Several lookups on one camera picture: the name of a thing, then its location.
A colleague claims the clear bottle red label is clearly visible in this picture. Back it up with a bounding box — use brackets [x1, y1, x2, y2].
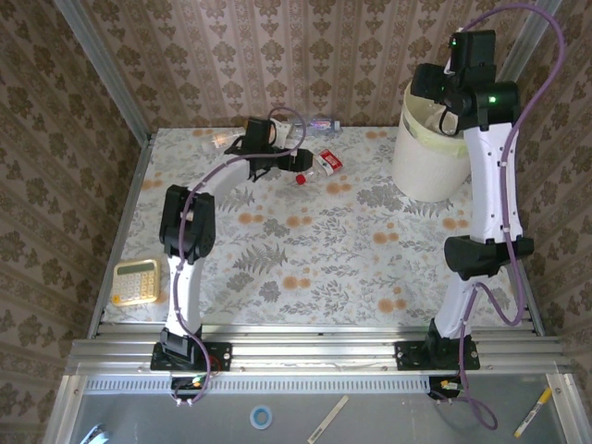
[295, 147, 344, 186]

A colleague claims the clear bottle purple label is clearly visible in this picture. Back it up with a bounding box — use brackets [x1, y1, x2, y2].
[286, 117, 342, 135]

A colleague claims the clear bottle small orange band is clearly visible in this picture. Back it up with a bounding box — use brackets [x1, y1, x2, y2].
[210, 130, 249, 150]

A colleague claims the white plastic bin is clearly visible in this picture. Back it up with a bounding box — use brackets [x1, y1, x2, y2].
[391, 80, 474, 204]

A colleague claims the pale yellow bin liner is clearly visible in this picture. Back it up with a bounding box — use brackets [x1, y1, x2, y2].
[401, 81, 472, 158]

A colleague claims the floral tablecloth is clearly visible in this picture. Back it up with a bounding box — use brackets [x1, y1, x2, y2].
[99, 125, 540, 327]

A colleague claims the beige calculator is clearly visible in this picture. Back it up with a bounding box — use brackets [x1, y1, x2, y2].
[112, 258, 162, 308]

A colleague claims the blue tape roll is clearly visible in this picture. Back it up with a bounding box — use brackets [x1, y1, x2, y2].
[249, 404, 274, 430]

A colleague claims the wooden stick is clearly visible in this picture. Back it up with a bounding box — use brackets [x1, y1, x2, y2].
[307, 394, 351, 444]

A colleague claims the yellow marker pen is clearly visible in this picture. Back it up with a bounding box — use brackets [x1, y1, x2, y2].
[512, 387, 554, 439]

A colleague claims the silver metal clip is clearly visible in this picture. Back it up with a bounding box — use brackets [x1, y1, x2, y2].
[80, 423, 110, 444]

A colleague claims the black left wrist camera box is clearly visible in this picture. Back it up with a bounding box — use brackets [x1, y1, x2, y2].
[243, 117, 293, 150]

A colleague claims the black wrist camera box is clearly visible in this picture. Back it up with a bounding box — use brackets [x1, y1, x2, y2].
[243, 117, 293, 150]
[447, 29, 498, 70]

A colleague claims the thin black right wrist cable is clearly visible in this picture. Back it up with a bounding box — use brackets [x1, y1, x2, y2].
[437, 106, 462, 136]

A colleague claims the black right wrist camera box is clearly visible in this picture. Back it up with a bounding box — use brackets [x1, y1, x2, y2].
[447, 29, 498, 70]

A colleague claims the aluminium frame post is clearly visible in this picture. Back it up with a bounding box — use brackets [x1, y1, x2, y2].
[53, 0, 156, 144]
[501, 0, 563, 87]

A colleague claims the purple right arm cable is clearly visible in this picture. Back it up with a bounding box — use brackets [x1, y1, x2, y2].
[457, 2, 566, 432]

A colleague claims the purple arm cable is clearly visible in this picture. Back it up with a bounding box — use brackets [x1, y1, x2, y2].
[170, 106, 308, 408]
[457, 2, 566, 432]

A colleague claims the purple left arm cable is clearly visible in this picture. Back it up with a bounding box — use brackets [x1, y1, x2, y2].
[170, 106, 308, 408]

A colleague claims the aluminium side rail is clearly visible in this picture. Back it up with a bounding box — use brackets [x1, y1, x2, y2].
[517, 258, 547, 337]
[87, 131, 156, 337]

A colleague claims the long aluminium base rail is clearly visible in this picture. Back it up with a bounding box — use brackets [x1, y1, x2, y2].
[64, 323, 573, 376]

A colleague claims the grey slotted cable duct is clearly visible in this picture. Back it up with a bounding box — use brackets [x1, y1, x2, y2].
[85, 373, 434, 395]

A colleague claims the wire connector bundle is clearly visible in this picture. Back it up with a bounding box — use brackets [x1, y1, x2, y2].
[170, 373, 216, 408]
[427, 375, 463, 403]

